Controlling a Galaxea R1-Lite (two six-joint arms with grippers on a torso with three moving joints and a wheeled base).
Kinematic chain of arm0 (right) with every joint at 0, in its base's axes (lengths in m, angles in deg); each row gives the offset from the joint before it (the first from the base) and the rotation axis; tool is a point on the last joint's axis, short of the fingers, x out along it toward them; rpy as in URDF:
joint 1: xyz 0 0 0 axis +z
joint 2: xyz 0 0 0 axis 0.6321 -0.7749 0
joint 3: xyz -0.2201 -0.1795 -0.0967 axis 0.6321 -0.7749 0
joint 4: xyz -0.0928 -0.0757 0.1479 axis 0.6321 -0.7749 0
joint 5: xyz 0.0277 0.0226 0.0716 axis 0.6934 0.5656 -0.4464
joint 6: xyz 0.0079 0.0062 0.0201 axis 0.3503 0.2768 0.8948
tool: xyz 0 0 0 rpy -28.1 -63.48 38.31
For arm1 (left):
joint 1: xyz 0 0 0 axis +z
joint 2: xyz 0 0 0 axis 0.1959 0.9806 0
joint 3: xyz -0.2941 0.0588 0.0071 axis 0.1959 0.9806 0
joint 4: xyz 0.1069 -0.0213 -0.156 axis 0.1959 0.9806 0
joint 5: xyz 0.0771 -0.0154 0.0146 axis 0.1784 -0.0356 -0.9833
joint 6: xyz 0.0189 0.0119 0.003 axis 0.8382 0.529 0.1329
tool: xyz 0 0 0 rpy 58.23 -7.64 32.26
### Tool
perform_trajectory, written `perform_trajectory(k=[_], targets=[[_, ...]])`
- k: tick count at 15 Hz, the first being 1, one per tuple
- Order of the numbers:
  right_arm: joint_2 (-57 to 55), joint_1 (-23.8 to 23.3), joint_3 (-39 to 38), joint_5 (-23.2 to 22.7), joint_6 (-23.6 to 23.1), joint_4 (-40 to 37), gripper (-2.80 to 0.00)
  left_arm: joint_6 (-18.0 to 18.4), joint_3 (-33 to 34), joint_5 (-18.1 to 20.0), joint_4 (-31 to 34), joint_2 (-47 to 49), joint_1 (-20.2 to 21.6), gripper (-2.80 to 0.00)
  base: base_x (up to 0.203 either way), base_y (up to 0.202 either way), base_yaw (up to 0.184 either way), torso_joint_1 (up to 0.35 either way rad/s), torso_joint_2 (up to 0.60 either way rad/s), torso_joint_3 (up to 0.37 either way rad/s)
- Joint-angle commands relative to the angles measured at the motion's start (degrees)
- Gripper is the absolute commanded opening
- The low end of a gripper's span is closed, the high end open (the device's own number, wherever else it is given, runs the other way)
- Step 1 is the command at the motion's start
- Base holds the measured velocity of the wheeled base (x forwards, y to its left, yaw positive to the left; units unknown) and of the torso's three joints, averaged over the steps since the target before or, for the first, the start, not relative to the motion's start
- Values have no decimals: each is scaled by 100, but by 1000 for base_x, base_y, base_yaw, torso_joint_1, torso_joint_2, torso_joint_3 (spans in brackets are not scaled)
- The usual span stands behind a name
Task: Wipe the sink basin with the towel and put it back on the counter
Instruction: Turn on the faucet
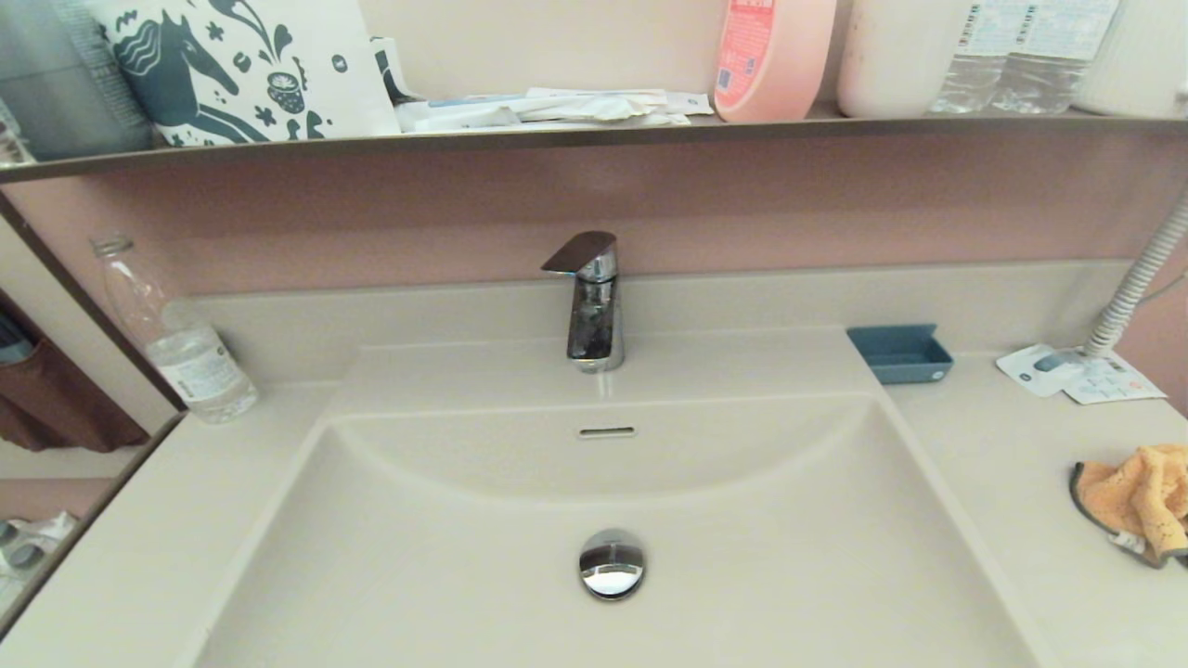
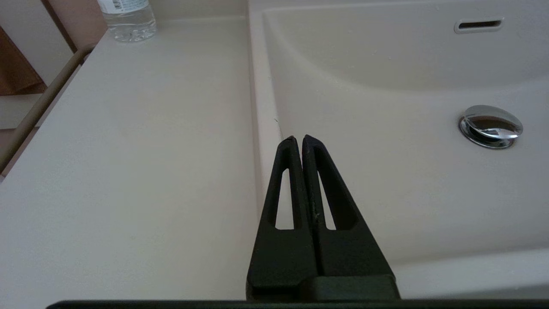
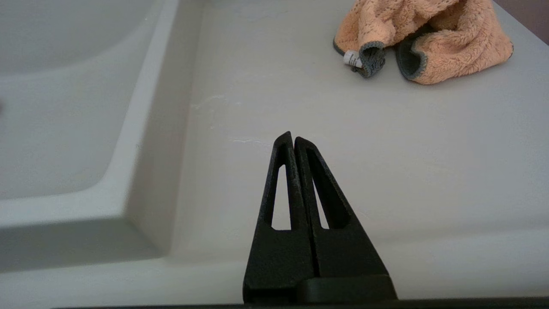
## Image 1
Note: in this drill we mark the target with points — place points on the chrome single-lever faucet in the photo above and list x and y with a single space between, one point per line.
594 325

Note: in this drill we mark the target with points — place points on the orange microfibre cloth grey trim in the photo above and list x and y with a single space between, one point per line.
1137 501

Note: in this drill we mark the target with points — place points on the white ceramic sink basin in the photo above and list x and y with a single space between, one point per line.
418 575

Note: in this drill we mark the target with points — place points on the chrome overflow slot cover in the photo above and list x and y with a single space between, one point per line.
607 432

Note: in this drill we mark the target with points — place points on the pile of white paper packets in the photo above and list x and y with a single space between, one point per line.
557 107

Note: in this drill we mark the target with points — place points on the chrome drain stopper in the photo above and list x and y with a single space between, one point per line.
612 564

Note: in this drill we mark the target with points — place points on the blue plastic soap dish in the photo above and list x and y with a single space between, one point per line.
900 357

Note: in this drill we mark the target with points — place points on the pink plastic bottle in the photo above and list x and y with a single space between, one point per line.
770 56

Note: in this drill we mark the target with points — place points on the cream plastic jar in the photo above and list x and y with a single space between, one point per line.
891 56

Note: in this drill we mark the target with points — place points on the clear plastic water bottle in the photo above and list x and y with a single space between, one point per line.
186 362

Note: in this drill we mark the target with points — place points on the white bag with horse print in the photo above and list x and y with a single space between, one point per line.
278 56

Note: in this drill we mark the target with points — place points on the white packet with blue print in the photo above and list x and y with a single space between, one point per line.
1039 366

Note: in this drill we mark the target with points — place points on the white printed paper leaflet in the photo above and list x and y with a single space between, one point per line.
1118 382

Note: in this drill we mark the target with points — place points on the white ribbed container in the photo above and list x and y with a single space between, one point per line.
1137 56

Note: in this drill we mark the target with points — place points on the brown wall shelf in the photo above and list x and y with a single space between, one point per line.
557 139

